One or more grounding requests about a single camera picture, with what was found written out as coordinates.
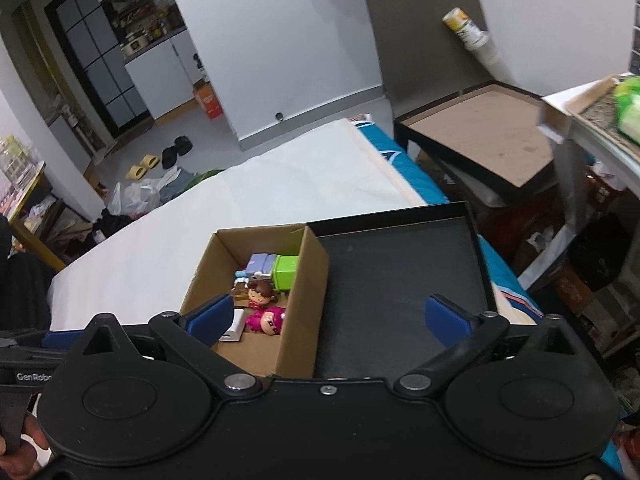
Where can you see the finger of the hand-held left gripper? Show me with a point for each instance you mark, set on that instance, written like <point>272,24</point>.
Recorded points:
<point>60,340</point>

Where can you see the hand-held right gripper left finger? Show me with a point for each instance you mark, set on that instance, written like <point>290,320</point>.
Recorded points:
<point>210,317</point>

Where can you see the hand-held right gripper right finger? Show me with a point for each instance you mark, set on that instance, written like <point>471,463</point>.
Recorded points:
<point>445,317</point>

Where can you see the white block toy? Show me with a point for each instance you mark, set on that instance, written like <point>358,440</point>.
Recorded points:
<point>232,330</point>

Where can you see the pink figure toy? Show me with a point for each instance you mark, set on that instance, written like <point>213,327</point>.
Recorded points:
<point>265,321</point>

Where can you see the brown haired doll toy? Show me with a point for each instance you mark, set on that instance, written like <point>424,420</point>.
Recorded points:
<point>260,292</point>

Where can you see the black tray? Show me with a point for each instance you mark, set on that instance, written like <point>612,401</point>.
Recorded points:
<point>390,285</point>

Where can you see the purple block toy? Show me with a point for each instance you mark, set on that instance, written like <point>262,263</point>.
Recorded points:
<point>259,264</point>

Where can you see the green block toy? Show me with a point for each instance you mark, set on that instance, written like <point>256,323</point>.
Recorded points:
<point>284,272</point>

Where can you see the person's left hand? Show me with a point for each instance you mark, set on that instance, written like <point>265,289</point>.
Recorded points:
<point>20,465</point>

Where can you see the amber beer mug toy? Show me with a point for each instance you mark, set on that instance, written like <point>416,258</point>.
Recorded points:
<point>240,294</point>

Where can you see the blue figure toy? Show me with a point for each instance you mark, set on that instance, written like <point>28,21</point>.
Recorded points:
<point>242,275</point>

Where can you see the person's dark clothing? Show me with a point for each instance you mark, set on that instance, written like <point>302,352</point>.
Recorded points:
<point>25,290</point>

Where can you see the yellow wooden table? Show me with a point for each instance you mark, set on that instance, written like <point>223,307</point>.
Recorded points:
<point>30,230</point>

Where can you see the black bag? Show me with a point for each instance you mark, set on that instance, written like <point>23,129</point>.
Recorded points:
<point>112,227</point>

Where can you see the light grey cloth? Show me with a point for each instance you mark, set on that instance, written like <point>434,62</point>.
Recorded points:
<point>180,185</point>

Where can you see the white plastic bag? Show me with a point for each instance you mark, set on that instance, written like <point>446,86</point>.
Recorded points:
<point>137,200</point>

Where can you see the yellow slipper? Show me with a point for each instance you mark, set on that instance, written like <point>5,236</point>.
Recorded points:
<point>135,172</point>
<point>150,162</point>

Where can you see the black shoe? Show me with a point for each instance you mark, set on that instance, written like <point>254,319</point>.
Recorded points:
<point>183,145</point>
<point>170,157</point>

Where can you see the black framed brown board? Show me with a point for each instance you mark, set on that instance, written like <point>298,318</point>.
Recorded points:
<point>480,130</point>

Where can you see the orange cardboard box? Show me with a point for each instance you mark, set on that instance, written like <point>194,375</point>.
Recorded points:
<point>209,101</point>

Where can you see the white cabinet with shelf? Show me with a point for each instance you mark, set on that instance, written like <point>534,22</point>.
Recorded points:
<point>165,70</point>

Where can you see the white table with stone top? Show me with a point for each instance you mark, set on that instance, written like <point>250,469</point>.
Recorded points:
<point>595,110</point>

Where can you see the green packet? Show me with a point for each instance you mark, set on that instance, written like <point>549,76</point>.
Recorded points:
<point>627,110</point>

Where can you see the black framed glass door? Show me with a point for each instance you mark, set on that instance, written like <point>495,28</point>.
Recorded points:
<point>100,60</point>

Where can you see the grey upholstered panel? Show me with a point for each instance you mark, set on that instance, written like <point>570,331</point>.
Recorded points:
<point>415,35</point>

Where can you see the white yellow bottle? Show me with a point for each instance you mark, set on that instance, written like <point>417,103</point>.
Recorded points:
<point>462,25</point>

